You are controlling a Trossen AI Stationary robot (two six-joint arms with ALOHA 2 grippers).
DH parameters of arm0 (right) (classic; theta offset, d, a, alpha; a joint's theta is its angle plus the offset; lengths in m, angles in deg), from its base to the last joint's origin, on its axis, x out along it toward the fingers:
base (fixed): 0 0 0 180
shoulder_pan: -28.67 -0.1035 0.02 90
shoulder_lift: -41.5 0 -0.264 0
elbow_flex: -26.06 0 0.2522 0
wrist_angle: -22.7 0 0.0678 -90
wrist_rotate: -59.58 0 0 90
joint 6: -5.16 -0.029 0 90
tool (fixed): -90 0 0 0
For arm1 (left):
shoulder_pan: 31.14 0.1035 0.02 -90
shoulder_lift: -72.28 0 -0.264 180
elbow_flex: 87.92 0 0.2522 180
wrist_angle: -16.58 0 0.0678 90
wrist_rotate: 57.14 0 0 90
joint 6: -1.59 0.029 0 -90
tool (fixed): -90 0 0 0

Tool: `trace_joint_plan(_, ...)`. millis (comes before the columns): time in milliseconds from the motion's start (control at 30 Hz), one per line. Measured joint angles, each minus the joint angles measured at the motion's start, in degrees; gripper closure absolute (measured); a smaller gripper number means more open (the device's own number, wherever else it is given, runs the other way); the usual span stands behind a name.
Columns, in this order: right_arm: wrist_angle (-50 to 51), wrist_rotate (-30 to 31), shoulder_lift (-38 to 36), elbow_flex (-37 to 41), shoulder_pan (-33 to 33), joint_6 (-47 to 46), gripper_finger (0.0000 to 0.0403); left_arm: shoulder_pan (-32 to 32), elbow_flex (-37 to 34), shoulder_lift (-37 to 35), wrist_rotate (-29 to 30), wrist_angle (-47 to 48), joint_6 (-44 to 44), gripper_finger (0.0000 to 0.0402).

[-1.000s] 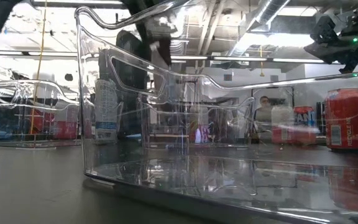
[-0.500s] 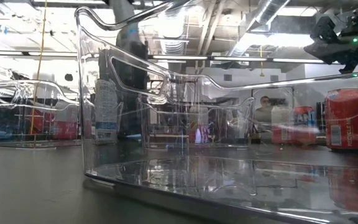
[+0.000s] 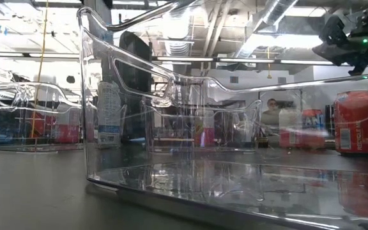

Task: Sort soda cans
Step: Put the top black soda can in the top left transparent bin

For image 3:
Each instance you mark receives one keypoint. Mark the black table mat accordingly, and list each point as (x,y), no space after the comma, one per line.
(27,191)

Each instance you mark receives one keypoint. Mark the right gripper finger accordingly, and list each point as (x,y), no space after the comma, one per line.
(337,54)
(332,30)

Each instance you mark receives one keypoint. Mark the person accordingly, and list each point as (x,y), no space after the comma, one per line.
(271,105)

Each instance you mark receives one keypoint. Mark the black room divider panel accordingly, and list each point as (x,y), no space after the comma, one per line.
(136,64)

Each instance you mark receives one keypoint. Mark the red bottle white cap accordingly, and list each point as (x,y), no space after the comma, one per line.
(289,127)
(204,134)

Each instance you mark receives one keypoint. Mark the clear plastic bin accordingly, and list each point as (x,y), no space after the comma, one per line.
(256,105)
(203,191)
(59,96)

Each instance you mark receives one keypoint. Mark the red Fanta soda can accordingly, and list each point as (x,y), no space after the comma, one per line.
(355,121)
(313,127)

